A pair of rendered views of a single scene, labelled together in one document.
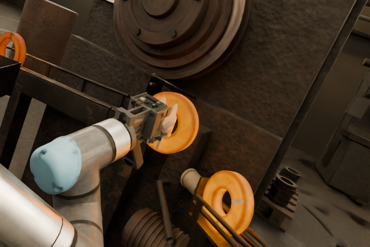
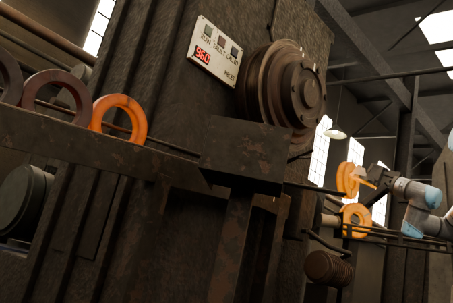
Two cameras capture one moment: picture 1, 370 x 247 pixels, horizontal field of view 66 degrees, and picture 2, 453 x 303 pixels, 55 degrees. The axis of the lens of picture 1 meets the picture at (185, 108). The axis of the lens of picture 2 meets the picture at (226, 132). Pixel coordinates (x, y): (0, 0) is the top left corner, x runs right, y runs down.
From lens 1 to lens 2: 197 cm
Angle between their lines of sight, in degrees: 72
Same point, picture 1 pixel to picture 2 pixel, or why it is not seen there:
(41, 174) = (438, 200)
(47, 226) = not seen: outside the picture
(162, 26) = (309, 114)
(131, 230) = (334, 262)
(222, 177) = (351, 207)
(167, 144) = (353, 193)
